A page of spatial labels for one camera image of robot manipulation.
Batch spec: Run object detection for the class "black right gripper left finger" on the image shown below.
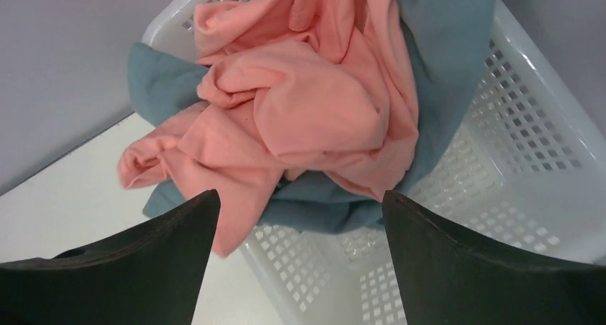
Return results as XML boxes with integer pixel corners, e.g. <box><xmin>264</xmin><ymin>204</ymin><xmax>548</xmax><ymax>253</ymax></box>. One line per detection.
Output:
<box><xmin>1</xmin><ymin>190</ymin><xmax>220</xmax><ymax>324</ymax></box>

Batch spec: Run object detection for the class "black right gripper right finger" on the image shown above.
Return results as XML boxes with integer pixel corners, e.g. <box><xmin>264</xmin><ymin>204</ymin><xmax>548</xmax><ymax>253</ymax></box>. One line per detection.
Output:
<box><xmin>382</xmin><ymin>191</ymin><xmax>605</xmax><ymax>324</ymax></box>

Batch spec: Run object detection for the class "pink t-shirt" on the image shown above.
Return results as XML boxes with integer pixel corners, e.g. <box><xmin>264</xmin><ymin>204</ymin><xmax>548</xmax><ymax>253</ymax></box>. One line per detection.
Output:
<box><xmin>118</xmin><ymin>0</ymin><xmax>419</xmax><ymax>257</ymax></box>

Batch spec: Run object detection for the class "white plastic laundry basket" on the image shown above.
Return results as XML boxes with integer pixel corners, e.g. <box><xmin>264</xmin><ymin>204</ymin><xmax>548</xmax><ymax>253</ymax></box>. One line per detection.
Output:
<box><xmin>141</xmin><ymin>0</ymin><xmax>606</xmax><ymax>325</ymax></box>

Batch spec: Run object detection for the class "grey-blue t-shirt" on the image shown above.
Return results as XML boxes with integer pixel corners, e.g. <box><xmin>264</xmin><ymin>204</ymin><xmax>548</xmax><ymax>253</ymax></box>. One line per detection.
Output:
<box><xmin>127</xmin><ymin>0</ymin><xmax>496</xmax><ymax>234</ymax></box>

